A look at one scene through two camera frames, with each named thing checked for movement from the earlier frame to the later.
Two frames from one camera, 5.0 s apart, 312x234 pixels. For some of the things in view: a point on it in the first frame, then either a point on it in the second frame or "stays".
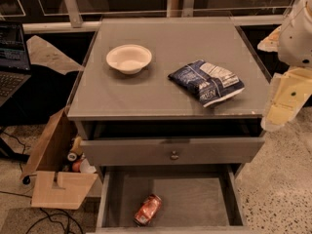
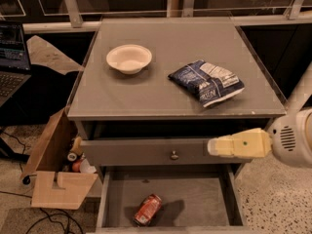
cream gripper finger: (288, 91) -> (252, 142)
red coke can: (147, 210) stays
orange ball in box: (76, 167) stays
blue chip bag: (209, 81) stays
